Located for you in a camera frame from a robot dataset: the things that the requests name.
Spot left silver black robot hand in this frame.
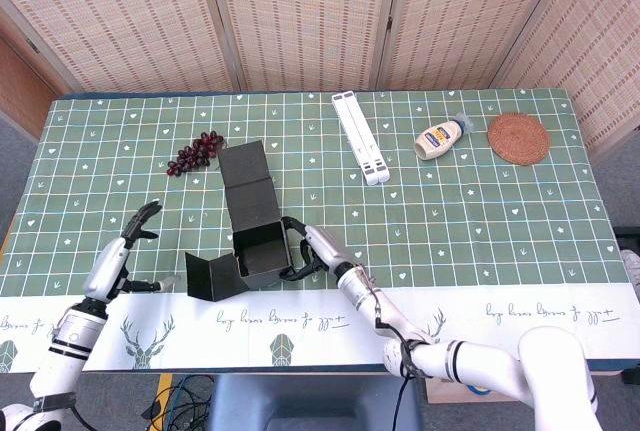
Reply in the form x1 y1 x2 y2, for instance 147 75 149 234
82 198 181 305

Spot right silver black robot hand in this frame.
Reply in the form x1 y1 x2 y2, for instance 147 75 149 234
278 215 361 282

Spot black cardboard box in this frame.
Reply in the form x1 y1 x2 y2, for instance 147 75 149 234
184 139 294 305

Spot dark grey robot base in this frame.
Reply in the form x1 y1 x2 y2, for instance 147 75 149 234
207 374 426 431

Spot white folding laptop stand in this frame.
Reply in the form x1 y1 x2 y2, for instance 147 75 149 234
331 92 392 187

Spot green checked tablecloth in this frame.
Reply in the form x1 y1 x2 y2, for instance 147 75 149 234
0 89 640 375

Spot dark red grape bunch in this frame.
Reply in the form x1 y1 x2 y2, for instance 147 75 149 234
166 130 226 177

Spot mayonnaise squeeze bottle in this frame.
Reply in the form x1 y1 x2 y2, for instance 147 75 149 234
413 113 475 162

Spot plywood crate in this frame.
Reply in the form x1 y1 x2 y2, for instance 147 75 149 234
424 375 531 405

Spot brown wooden door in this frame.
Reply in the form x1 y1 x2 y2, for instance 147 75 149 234
0 38 59 142

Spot round woven rattan coaster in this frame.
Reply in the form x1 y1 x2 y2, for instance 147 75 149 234
487 111 552 167

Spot woven bamboo folding screen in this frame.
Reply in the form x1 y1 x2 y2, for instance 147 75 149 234
0 0 640 152

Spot grey white sneaker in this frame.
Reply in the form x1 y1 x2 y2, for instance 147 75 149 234
621 249 640 297

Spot tangled floor cables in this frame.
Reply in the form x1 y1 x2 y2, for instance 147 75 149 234
134 373 216 431

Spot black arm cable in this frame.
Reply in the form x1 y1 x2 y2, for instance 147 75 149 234
372 275 431 431

